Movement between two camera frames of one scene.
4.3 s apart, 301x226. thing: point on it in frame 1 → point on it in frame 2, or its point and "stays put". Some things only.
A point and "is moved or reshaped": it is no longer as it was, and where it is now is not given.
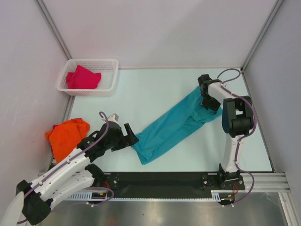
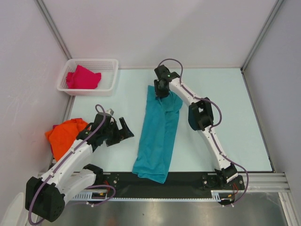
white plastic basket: (108, 68) stays put
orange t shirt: (65, 137) stays put
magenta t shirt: (83, 78) stays put
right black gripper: (214, 106) → (159, 93)
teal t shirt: (193, 112) is moved or reshaped
